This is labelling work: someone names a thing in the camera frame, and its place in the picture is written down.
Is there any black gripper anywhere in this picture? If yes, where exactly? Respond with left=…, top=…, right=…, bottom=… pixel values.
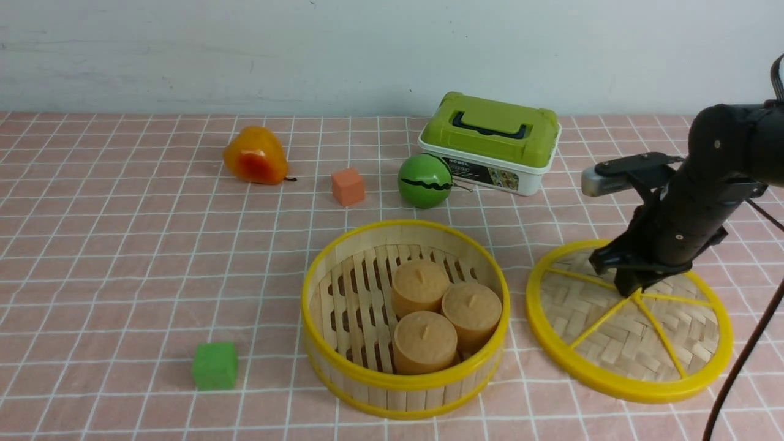
left=589, top=184, right=729, bottom=298

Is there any yellow woven bamboo steamer lid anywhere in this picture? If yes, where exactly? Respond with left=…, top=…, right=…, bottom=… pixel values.
left=526, top=240, right=734, bottom=404

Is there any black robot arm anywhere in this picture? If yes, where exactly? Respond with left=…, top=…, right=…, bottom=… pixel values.
left=582, top=100, right=783, bottom=298

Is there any yellow bamboo steamer basket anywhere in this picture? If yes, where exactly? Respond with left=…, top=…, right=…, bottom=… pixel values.
left=301, top=219, right=510, bottom=420

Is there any tan bun right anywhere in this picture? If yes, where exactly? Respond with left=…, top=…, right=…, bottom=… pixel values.
left=440, top=282, right=502, bottom=353

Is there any tan bun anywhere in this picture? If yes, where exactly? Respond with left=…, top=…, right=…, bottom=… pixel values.
left=392, top=311, right=458, bottom=375
left=391, top=259, right=453, bottom=319
left=440, top=282, right=502, bottom=353

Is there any green lidded white toolbox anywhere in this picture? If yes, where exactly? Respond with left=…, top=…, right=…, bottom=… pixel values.
left=419, top=91, right=561, bottom=197

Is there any tan bun rear left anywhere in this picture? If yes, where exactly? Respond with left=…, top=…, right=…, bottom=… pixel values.
left=391, top=259, right=453, bottom=319

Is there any tan bun front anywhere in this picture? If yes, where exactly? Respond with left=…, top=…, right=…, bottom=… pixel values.
left=392, top=311, right=458, bottom=375

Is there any green toy watermelon ball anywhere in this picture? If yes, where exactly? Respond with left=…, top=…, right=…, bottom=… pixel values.
left=398, top=153, right=454, bottom=209

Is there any orange foam cube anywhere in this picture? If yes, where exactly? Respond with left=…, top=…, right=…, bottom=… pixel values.
left=331, top=167, right=365, bottom=207

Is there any orange toy pear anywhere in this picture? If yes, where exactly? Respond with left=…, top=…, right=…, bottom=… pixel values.
left=223, top=126, right=298, bottom=186

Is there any green foam cube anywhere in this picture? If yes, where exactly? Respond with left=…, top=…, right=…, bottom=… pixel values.
left=191, top=341, right=238, bottom=391

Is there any pink checkered tablecloth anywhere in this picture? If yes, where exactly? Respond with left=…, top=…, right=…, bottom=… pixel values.
left=0, top=111, right=784, bottom=441

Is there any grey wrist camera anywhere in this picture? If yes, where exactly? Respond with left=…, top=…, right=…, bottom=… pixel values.
left=581, top=160, right=633, bottom=197

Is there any dark robot cable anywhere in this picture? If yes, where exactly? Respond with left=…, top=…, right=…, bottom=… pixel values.
left=702, top=279, right=784, bottom=441

